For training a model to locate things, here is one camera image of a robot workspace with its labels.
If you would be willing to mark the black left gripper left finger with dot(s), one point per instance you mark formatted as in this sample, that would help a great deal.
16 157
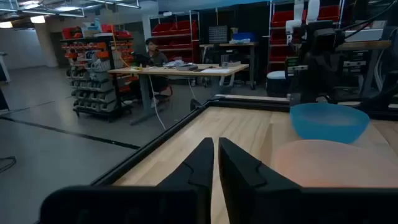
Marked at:
199 168

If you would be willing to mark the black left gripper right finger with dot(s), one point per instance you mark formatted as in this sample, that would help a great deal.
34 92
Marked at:
242 180

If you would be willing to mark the blue plastic bowl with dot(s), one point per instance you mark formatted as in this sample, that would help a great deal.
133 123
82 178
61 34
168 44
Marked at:
326 123

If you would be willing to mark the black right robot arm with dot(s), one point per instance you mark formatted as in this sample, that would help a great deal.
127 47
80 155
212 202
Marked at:
320 68

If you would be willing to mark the red chair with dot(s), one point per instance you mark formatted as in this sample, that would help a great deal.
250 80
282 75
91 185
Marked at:
164 93

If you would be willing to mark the wooden desk with grey legs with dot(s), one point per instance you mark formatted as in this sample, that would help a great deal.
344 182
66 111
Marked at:
174 71

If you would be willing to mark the cooler with white lid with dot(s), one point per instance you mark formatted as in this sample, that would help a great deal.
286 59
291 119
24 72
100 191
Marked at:
276 82

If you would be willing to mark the clear plastic cup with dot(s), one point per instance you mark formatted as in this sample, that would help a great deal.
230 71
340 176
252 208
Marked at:
224 60

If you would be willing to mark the person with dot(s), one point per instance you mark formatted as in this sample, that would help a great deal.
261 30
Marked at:
155 56

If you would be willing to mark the wooden workbench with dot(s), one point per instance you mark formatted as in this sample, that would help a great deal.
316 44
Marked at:
236 45

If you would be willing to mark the shelf with red bins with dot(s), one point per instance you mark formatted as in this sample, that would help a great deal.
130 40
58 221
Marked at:
175 35
280 34

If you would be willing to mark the rack cart with grey bins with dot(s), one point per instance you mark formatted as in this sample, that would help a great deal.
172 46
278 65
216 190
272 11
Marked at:
93 84

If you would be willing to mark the small drawer cabinet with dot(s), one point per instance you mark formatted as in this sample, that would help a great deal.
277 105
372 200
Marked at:
218 34

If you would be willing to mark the blue box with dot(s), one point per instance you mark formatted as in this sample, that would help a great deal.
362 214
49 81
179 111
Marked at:
244 36

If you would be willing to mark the ceiling light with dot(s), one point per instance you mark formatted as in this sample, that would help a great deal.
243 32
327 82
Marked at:
38 19
5 24

